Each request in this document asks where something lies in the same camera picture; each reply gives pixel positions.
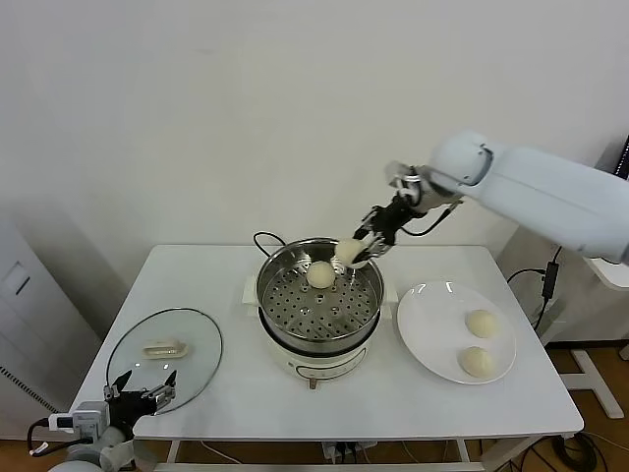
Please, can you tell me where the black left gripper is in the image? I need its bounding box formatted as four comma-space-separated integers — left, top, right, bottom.
102, 369, 179, 432

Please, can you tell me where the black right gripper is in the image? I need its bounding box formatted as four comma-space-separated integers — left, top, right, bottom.
352, 196, 415, 268

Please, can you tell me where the white steamed baozi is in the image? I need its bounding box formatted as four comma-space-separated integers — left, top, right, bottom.
307, 261, 338, 290
457, 346, 496, 380
333, 238, 368, 266
465, 309, 500, 340

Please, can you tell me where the round glass pot lid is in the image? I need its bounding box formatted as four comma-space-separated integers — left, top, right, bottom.
106, 307, 225, 414

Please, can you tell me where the stainless steel steamer basket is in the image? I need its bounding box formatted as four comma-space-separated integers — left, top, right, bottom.
257, 238, 386, 351

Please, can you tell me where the white round plate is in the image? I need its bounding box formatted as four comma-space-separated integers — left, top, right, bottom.
396, 280, 519, 385

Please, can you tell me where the white table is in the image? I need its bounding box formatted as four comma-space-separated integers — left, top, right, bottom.
63, 244, 586, 472

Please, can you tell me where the white cabinet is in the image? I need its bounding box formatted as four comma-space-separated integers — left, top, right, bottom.
0, 206, 104, 429

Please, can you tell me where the white electric cooker base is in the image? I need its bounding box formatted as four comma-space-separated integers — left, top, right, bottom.
241, 274, 400, 392

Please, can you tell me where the white power strip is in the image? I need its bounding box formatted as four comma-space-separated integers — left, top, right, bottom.
321, 441, 379, 464

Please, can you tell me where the white side desk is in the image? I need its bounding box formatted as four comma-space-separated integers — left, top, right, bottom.
554, 245, 629, 420

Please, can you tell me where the black laptop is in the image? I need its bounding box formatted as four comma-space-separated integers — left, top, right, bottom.
614, 133, 629, 181

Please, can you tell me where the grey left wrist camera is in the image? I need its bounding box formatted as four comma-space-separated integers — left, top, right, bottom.
48, 400, 110, 439

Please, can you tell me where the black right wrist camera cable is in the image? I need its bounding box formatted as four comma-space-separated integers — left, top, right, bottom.
400, 198, 466, 237

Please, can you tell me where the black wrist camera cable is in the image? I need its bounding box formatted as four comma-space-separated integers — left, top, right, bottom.
27, 417, 53, 456
400, 198, 466, 237

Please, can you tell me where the black cooker power cord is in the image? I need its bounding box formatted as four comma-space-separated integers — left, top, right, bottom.
253, 232, 291, 260

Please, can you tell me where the black left wrist camera cable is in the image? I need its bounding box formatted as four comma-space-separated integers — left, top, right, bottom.
27, 417, 53, 456

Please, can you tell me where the black power adapter with cable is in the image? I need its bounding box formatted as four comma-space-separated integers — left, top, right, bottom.
505, 245, 564, 333

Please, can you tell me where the black floor cable coil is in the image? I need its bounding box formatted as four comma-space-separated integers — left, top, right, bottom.
549, 435, 599, 472

